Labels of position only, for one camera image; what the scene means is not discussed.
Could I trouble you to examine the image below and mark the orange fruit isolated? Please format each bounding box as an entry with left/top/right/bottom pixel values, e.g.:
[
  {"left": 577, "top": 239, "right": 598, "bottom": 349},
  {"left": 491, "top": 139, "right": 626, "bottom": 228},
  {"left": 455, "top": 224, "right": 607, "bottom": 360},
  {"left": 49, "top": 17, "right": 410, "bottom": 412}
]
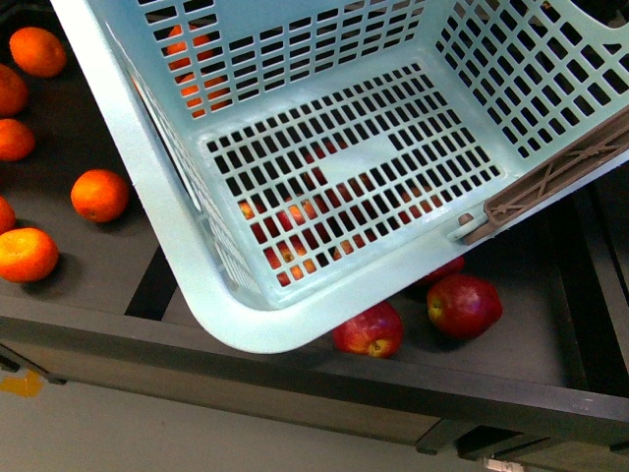
[{"left": 70, "top": 169, "right": 130, "bottom": 223}]

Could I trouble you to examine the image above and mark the wooden display stand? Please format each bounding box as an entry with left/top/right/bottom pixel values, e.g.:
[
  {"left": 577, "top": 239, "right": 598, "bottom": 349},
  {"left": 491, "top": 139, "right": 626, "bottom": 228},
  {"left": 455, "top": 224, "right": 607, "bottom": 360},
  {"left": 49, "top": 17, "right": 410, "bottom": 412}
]
[{"left": 1, "top": 1, "right": 628, "bottom": 471}]

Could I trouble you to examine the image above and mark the orange fruit bottom left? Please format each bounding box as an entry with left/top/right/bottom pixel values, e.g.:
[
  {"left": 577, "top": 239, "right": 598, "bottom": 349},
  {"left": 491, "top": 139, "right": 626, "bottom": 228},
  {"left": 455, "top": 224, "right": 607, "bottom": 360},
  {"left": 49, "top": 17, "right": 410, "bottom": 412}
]
[{"left": 1, "top": 227, "right": 59, "bottom": 283}]

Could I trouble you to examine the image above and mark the brown basket handle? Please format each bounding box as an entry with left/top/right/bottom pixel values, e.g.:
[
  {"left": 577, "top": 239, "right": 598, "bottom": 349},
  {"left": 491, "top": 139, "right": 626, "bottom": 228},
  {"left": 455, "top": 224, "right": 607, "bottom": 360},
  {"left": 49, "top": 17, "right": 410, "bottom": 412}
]
[{"left": 449, "top": 107, "right": 628, "bottom": 245}]

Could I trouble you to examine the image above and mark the red apple front left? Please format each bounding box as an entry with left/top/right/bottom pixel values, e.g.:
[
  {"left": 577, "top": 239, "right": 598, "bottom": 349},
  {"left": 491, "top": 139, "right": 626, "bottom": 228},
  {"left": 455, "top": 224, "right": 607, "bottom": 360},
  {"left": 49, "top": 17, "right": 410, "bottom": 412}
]
[{"left": 332, "top": 302, "right": 404, "bottom": 358}]

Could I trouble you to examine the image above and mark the orange fruit top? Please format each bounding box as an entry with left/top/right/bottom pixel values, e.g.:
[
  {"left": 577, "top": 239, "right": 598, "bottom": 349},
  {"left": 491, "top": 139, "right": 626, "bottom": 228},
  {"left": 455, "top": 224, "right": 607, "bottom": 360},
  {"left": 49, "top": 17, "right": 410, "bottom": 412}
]
[{"left": 9, "top": 27, "right": 68, "bottom": 79}]

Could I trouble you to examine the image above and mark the orange fruit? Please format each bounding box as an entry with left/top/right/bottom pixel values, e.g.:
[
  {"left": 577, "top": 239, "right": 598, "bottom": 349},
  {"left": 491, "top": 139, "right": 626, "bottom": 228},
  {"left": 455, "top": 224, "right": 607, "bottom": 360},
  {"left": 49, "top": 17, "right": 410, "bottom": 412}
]
[
  {"left": 1, "top": 227, "right": 59, "bottom": 283},
  {"left": 9, "top": 27, "right": 68, "bottom": 79}
]

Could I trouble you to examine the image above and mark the red apple front right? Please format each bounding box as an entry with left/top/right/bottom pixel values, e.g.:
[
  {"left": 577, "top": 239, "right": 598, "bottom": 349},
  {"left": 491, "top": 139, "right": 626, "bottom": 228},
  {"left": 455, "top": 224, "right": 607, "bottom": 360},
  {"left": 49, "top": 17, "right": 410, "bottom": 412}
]
[{"left": 427, "top": 273, "right": 503, "bottom": 340}]

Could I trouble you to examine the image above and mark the red apple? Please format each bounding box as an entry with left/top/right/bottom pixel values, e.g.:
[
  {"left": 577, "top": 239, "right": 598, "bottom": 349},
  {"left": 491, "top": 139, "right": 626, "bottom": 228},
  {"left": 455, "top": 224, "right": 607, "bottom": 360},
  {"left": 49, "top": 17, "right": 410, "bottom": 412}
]
[
  {"left": 427, "top": 273, "right": 503, "bottom": 340},
  {"left": 332, "top": 302, "right": 404, "bottom": 358}
]

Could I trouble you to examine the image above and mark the light blue plastic basket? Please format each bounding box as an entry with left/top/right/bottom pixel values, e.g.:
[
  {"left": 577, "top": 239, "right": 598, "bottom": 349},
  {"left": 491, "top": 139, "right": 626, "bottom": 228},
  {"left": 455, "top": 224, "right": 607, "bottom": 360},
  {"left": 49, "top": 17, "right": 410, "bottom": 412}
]
[{"left": 53, "top": 1, "right": 628, "bottom": 354}]

